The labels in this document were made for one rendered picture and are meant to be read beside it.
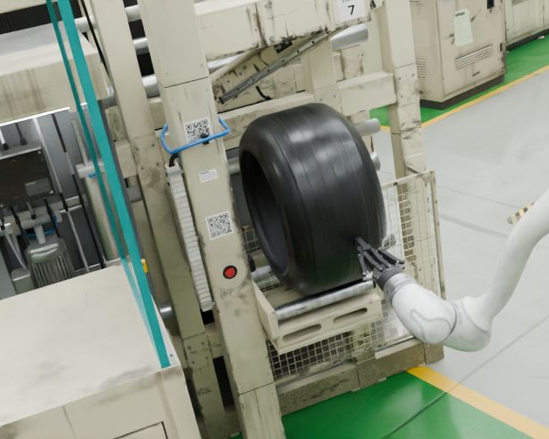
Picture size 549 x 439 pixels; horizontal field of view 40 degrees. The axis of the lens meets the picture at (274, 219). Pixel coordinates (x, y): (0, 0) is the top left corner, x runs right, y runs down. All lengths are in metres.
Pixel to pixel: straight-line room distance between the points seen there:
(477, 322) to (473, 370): 1.57
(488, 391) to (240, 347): 1.33
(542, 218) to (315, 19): 1.07
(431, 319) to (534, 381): 1.67
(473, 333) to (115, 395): 0.90
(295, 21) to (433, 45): 4.31
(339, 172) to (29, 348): 0.95
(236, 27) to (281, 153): 0.46
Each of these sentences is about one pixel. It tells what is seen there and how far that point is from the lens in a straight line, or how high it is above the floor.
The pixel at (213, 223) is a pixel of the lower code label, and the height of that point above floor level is 1.23.
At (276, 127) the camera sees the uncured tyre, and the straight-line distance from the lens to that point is 2.23.
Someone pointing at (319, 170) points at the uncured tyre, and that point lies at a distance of 2.13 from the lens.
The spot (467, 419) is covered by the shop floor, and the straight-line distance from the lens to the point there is 3.29.
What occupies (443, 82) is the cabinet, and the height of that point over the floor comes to 0.25.
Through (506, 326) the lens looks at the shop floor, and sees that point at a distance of 3.81.
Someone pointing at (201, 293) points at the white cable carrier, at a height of 1.01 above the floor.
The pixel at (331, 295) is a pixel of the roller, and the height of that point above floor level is 0.91.
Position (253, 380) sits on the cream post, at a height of 0.66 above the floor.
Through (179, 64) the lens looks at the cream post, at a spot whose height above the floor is 1.71.
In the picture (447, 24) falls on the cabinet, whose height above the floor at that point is 0.71.
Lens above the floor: 2.13
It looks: 24 degrees down
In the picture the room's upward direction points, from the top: 11 degrees counter-clockwise
